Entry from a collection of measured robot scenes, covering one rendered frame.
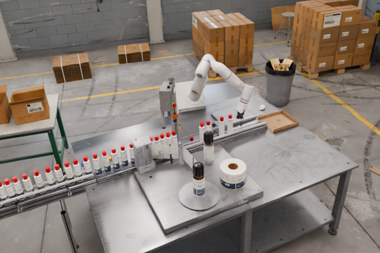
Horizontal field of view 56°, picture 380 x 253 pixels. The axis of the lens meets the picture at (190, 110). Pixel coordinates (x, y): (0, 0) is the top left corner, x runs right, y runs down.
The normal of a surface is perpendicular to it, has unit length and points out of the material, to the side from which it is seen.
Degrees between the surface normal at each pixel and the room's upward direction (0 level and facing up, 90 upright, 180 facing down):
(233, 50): 91
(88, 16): 90
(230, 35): 91
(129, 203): 0
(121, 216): 0
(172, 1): 90
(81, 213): 0
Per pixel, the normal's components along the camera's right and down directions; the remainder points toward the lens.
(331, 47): 0.29, 0.44
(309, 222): -0.04, -0.87
